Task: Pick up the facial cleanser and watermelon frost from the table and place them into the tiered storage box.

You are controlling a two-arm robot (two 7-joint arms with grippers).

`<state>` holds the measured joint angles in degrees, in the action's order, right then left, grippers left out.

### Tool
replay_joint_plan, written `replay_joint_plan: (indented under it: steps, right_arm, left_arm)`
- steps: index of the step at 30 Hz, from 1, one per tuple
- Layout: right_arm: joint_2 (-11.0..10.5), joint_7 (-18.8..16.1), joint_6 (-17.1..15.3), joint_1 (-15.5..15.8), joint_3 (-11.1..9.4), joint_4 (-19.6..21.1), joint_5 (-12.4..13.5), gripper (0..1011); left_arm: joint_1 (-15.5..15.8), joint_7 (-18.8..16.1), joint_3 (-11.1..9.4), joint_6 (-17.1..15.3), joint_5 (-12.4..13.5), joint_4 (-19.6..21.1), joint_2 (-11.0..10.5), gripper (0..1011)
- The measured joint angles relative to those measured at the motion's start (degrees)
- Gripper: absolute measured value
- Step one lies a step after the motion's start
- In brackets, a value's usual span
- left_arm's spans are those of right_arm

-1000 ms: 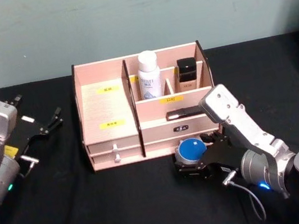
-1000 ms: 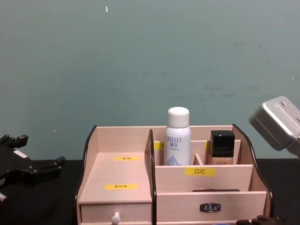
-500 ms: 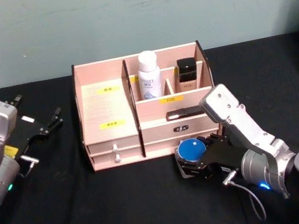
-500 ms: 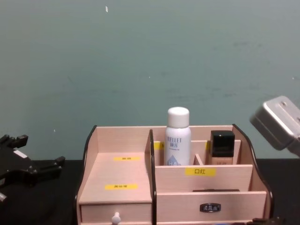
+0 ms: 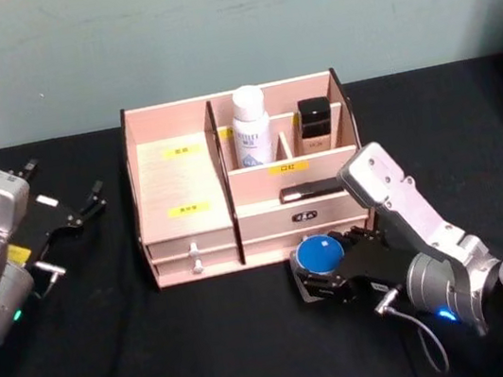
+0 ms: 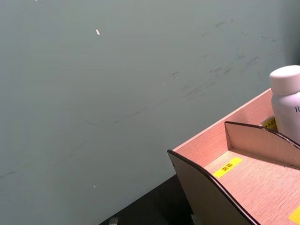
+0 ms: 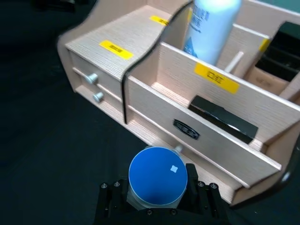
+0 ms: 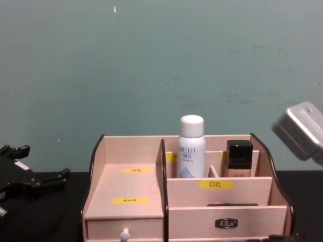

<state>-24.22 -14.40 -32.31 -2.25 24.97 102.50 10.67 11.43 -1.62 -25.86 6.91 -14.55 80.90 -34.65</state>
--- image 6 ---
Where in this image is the pale grey-green wall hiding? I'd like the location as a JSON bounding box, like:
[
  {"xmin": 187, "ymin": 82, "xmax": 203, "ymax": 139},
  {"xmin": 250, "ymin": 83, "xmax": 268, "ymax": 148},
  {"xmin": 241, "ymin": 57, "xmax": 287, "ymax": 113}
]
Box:
[{"xmin": 0, "ymin": 0, "xmax": 300, "ymax": 225}]

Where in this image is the light wooden desk organizer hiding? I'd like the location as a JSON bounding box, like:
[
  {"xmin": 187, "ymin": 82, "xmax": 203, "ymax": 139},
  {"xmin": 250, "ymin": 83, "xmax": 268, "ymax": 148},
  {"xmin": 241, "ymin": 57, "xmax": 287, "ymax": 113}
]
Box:
[{"xmin": 167, "ymin": 88, "xmax": 300, "ymax": 225}]

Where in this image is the white plastic bottle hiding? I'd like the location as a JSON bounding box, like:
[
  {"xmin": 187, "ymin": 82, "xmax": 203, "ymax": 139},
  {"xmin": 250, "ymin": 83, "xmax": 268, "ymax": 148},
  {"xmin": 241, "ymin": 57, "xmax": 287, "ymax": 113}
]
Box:
[{"xmin": 269, "ymin": 65, "xmax": 300, "ymax": 141}]

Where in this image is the yellow label with black print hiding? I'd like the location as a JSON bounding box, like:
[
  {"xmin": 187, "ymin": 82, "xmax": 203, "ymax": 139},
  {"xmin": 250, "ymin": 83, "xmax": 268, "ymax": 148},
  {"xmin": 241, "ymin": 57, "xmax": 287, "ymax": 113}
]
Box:
[
  {"xmin": 262, "ymin": 118, "xmax": 277, "ymax": 130},
  {"xmin": 212, "ymin": 157, "xmax": 243, "ymax": 179},
  {"xmin": 288, "ymin": 206, "xmax": 300, "ymax": 225}
]

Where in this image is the black table cloth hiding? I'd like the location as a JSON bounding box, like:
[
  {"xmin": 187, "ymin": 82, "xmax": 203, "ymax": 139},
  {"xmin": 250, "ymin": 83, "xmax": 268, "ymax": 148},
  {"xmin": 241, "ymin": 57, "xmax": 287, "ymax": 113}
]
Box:
[{"xmin": 99, "ymin": 174, "xmax": 195, "ymax": 225}]

